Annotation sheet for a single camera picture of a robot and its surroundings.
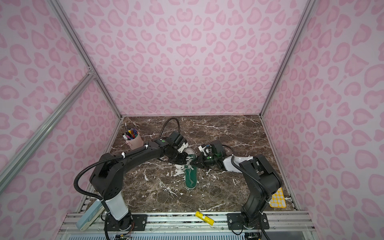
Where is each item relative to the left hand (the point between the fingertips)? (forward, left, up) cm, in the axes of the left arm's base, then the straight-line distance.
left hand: (188, 160), depth 85 cm
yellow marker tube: (-28, -10, -7) cm, 31 cm away
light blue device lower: (-26, +47, -5) cm, 54 cm away
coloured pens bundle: (+18, +36, +3) cm, 40 cm away
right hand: (-2, -2, +1) cm, 3 cm away
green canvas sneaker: (-6, -1, -5) cm, 8 cm away
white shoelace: (0, +5, -9) cm, 10 cm away
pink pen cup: (+14, +34, -1) cm, 36 cm away
